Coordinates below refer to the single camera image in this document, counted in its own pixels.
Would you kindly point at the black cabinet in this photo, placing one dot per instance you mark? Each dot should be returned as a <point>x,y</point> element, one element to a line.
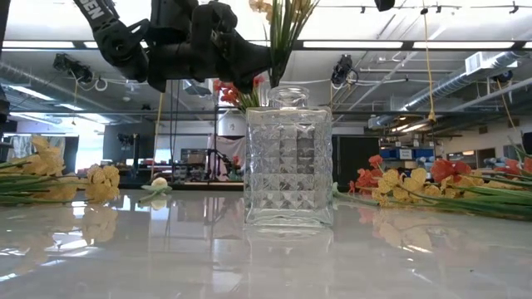
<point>353,158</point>

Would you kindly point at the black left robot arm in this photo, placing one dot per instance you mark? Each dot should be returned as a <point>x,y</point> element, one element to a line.
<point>120,45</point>

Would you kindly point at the black ceiling-mounted camera rig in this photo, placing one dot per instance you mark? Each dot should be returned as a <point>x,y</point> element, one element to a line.
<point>72,66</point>
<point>343,68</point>

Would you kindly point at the leaf-patterned curtain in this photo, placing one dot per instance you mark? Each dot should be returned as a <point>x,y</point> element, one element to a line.
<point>18,147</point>

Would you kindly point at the yellow artificial flower bunch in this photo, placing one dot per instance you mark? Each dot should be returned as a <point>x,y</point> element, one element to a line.
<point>392,179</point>
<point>282,50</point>
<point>101,182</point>

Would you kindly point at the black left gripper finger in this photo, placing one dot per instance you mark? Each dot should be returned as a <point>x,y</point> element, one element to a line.
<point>243,62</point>

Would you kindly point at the long ceiling light panel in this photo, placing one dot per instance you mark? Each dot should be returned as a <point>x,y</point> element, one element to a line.
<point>463,45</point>
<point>91,44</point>
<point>353,44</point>
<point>37,44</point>

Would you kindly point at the blue storage bins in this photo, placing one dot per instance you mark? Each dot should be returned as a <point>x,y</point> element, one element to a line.
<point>388,153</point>

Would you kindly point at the square cut-glass vase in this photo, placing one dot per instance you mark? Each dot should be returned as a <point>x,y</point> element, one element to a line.
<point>289,166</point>

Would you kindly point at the white cylindrical tank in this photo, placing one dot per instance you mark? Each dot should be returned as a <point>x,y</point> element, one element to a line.
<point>230,126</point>

